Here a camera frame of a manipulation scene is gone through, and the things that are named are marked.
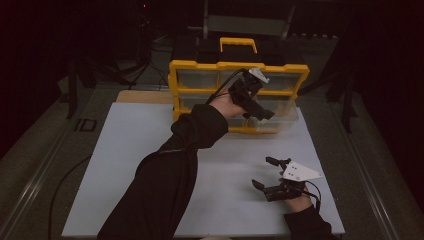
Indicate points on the black tripod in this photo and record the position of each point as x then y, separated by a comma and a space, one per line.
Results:
145, 40

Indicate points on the person's right hand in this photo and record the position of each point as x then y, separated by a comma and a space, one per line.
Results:
298, 204

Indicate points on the clear plastic drawer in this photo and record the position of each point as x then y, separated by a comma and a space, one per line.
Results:
283, 113

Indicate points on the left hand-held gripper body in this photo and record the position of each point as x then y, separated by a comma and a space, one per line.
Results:
245, 88

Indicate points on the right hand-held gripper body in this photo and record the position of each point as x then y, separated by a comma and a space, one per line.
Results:
296, 173

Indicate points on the group of clear drawers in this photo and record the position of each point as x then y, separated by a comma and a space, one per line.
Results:
196, 79

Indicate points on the black stand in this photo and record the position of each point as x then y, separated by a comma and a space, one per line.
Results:
71, 93
346, 100

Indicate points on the yellow black drawer cabinet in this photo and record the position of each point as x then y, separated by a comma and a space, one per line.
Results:
193, 65

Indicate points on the person's left hand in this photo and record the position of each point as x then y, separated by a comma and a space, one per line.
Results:
228, 106

